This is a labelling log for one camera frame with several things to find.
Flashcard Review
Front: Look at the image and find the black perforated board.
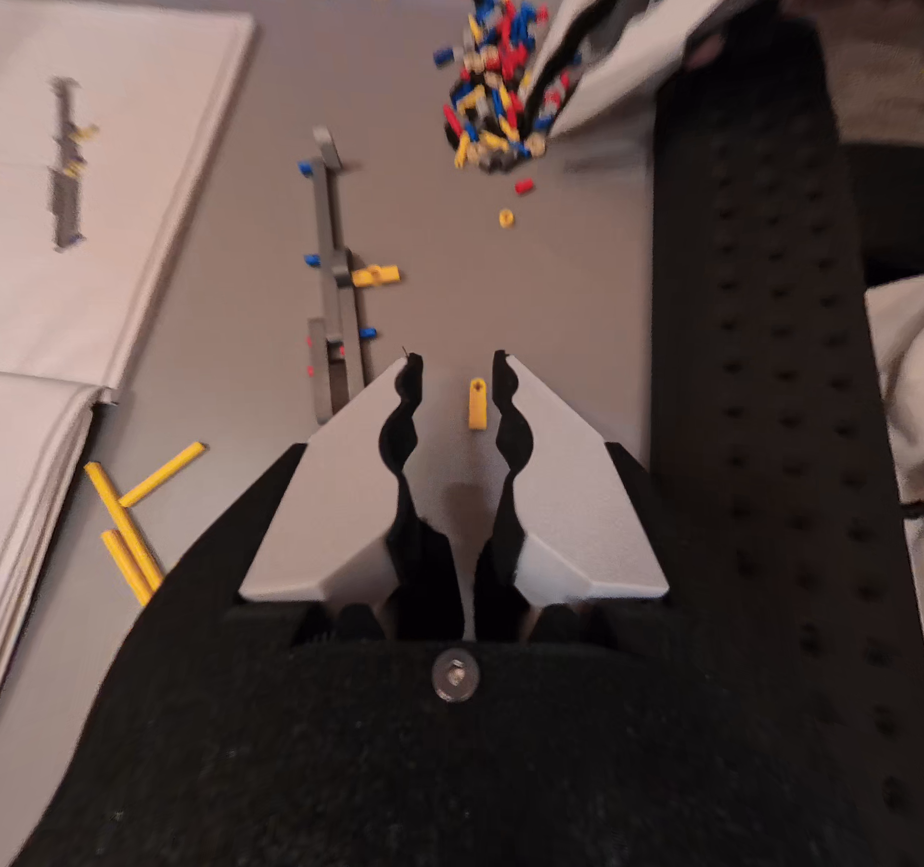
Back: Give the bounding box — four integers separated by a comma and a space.
648, 15, 924, 867

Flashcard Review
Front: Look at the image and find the open instruction booklet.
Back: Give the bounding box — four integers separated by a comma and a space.
0, 0, 258, 682

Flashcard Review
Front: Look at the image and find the pile of small colourful lego pieces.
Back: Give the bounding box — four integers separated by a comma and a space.
432, 0, 580, 197

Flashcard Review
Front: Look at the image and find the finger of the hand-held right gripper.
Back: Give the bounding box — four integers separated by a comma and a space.
543, 0, 782, 139
522, 0, 638, 129

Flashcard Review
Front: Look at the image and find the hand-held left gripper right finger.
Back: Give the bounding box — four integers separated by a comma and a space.
473, 349, 671, 642

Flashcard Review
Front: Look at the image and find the long grey lego beam assembly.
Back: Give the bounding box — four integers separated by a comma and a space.
296, 125, 381, 427

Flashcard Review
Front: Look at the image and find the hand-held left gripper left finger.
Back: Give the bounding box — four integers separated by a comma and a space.
238, 351, 464, 642

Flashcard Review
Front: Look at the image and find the cluster of yellow lego pieces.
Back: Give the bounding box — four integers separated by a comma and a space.
82, 440, 209, 609

